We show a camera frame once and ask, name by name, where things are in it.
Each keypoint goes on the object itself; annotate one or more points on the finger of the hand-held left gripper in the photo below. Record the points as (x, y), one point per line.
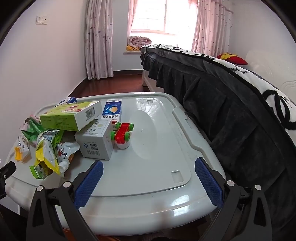
(7, 170)

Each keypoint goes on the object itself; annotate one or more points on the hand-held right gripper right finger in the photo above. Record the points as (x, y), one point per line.
(208, 183)

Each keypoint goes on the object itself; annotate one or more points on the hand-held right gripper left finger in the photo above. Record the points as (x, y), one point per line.
(89, 183)

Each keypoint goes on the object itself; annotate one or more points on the pink green wet wipes packet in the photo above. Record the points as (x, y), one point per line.
(34, 129)

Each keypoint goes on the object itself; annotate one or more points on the blue white medicine box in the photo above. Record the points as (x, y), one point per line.
(112, 109)

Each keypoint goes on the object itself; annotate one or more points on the yellow white wrapper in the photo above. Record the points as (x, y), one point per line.
(22, 146)

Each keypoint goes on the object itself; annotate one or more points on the white spout pouch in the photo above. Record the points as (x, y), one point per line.
(66, 150)

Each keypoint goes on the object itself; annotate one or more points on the white grey cardboard box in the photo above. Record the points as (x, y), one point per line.
(97, 143)

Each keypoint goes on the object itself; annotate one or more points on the yellow green snack wrapper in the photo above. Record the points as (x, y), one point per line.
(45, 157)

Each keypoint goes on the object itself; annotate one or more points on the red green toy car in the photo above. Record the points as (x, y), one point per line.
(121, 134)

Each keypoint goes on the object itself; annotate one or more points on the pale green plastic bin lid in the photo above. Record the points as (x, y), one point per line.
(150, 162)

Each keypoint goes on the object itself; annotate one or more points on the green white cardboard box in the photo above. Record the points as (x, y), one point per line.
(69, 117)

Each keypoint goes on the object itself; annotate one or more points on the black bed skirt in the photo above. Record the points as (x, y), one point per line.
(219, 111)

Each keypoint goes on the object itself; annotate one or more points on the small blue white carton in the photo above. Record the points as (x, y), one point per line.
(68, 100)

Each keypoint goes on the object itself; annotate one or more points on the white black printed blanket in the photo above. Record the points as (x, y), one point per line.
(259, 78)

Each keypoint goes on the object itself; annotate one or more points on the red yellow pillow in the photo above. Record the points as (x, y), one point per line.
(233, 59)

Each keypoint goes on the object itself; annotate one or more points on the white headboard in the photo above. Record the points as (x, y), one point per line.
(272, 67)

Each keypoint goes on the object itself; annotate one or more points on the yellow plush toy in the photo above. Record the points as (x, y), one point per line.
(133, 48)

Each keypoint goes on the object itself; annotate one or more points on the pink patterned curtain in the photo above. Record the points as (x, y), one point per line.
(210, 25)
(99, 39)

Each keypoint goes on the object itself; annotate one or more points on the folded pink quilt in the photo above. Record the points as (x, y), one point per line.
(140, 40)

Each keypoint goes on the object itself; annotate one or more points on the window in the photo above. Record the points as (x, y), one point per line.
(161, 16)

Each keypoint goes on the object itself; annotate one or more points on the white bed frame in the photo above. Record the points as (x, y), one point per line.
(150, 83)

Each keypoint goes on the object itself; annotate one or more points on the white wall socket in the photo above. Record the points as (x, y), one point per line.
(41, 19)

